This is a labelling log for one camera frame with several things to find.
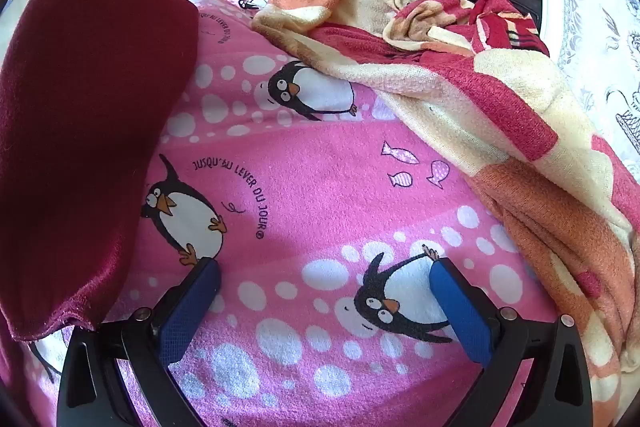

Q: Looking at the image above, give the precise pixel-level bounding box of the orange cream red blanket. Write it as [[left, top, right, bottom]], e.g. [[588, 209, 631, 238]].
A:
[[251, 0, 640, 427]]

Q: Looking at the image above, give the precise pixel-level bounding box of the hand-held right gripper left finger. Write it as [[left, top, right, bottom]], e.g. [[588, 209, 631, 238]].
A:
[[57, 257, 222, 427]]

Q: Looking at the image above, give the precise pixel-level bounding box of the white embroidered cloth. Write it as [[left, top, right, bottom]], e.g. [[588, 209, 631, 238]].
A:
[[540, 0, 640, 188]]

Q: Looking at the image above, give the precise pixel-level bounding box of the pink penguin print blanket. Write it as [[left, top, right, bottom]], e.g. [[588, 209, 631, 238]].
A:
[[20, 0, 561, 427]]

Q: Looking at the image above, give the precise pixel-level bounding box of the maroon knit sweater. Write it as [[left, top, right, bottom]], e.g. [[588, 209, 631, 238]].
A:
[[0, 0, 201, 343]]

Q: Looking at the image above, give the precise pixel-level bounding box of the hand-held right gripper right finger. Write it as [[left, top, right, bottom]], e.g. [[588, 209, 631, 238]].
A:
[[429, 257, 596, 427]]

